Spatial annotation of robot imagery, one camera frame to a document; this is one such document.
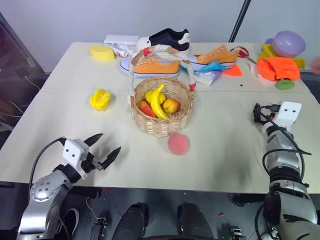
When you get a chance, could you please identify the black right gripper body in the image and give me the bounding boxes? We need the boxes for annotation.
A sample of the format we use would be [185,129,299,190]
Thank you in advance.
[252,102,281,125]

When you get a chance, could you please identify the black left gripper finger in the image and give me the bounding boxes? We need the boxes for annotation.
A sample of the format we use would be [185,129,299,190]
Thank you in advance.
[101,146,123,171]
[83,133,104,149]

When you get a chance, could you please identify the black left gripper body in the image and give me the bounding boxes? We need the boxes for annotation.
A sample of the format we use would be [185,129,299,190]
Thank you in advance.
[81,151,104,175]

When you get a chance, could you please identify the white crumpled paper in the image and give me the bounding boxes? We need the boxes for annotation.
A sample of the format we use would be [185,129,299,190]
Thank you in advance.
[247,62,276,89]

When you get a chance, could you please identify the green round toy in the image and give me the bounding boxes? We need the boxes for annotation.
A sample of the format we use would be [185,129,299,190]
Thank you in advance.
[275,79,296,91]

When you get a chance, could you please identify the orange paper triangle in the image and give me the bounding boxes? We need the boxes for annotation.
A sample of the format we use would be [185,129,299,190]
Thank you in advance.
[222,63,244,77]

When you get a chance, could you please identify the orange cloth bag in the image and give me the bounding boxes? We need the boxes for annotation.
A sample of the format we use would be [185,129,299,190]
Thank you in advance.
[256,56,301,83]

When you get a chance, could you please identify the red orange toy mango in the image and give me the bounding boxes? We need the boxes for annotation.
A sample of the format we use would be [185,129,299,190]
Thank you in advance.
[136,100,157,118]

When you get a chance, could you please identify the clear plastic bag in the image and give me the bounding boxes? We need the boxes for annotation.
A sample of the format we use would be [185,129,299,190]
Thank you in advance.
[194,70,222,87]

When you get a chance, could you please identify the yellow plastic block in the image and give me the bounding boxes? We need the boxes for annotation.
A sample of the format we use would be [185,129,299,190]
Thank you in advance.
[258,44,306,71]

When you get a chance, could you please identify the blue cloth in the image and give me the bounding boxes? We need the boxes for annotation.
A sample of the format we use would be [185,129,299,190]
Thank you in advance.
[194,62,229,75]

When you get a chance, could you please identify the dark rounded shape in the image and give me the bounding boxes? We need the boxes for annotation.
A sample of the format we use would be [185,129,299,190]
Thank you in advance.
[114,202,149,240]
[177,202,215,240]

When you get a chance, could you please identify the pink toy peach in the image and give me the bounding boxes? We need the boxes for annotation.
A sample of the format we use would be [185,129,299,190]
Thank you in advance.
[167,132,191,157]

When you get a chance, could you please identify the yellow toy banana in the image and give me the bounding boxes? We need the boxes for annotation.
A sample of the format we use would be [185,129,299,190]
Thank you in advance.
[150,84,171,120]

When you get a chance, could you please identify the yellow toy lemon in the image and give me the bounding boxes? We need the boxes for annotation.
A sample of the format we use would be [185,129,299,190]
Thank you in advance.
[144,90,167,105]

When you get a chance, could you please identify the orange sneaker white sole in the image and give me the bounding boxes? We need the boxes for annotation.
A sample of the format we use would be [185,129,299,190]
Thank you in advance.
[180,44,239,71]
[119,55,181,79]

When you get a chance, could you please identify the purple plastic bowl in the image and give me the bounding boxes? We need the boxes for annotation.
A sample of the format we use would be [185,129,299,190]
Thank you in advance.
[271,30,307,59]

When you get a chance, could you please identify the pink blurred object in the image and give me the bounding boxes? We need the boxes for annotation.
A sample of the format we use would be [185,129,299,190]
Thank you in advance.
[309,56,320,74]

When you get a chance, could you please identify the red yellow toy apple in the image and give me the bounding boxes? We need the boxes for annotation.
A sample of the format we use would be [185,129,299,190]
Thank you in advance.
[162,98,182,114]

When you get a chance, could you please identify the yellow sponge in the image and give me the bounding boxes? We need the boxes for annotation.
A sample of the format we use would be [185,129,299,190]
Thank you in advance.
[89,44,117,62]

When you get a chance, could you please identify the black tripod leg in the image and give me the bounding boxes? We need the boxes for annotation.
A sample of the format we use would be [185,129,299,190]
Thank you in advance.
[227,0,252,44]

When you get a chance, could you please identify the white flat box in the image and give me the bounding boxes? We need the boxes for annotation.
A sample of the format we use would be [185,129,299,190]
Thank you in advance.
[103,34,141,48]

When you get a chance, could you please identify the black angled panel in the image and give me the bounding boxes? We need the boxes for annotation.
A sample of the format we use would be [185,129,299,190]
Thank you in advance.
[0,11,52,131]

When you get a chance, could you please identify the black and white sneaker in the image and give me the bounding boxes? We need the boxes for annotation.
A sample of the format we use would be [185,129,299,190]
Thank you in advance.
[136,28,192,55]

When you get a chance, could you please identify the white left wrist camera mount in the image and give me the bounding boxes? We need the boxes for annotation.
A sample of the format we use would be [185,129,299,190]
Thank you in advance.
[62,139,90,181]

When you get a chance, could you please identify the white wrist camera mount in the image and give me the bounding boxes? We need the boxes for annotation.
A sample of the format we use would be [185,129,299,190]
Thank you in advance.
[273,101,302,131]
[62,139,90,181]

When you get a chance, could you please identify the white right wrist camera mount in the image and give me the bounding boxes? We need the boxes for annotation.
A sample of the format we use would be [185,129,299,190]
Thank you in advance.
[273,101,302,131]

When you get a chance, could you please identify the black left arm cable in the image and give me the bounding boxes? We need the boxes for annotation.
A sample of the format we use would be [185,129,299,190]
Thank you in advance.
[28,136,67,191]

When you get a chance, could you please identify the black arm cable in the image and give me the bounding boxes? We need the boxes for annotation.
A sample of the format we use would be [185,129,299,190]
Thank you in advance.
[28,136,67,191]
[259,106,312,186]

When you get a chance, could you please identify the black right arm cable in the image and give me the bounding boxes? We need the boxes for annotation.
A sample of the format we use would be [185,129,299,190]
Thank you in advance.
[259,106,312,186]

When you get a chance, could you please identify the wicker basket with handle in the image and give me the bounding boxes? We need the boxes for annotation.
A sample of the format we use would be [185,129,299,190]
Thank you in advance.
[125,44,197,139]

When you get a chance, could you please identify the red handled scissors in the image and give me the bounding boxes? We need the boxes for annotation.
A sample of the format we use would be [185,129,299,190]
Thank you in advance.
[229,45,258,65]

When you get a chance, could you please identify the thin white cable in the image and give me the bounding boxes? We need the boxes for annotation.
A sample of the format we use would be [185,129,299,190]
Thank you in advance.
[23,74,41,91]

